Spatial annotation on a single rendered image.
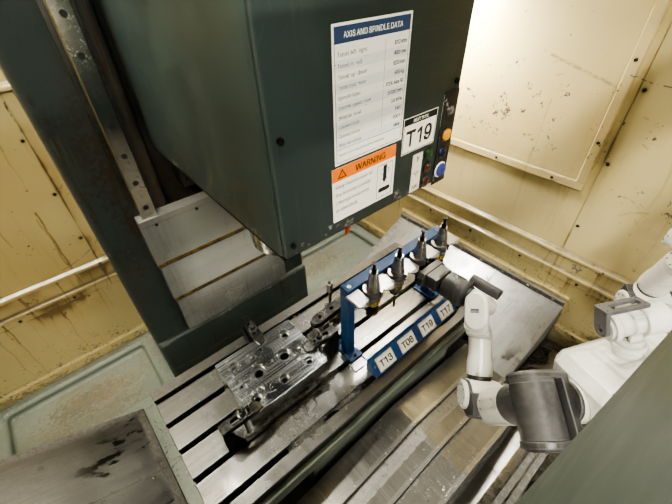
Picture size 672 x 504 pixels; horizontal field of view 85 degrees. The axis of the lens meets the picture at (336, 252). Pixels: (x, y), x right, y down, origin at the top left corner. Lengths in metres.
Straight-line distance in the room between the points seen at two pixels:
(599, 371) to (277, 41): 0.84
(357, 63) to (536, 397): 0.70
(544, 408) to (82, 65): 1.22
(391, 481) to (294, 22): 1.24
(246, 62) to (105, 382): 1.68
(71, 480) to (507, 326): 1.67
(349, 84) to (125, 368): 1.67
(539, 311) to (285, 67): 1.50
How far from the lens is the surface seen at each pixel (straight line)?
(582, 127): 1.48
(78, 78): 1.12
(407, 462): 1.37
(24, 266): 1.69
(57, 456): 1.67
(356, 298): 1.10
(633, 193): 1.51
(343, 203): 0.66
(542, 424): 0.88
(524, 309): 1.78
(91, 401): 1.95
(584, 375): 0.95
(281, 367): 1.25
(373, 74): 0.62
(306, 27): 0.53
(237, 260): 1.45
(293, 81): 0.53
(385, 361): 1.31
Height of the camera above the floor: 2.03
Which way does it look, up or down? 40 degrees down
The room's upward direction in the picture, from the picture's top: 2 degrees counter-clockwise
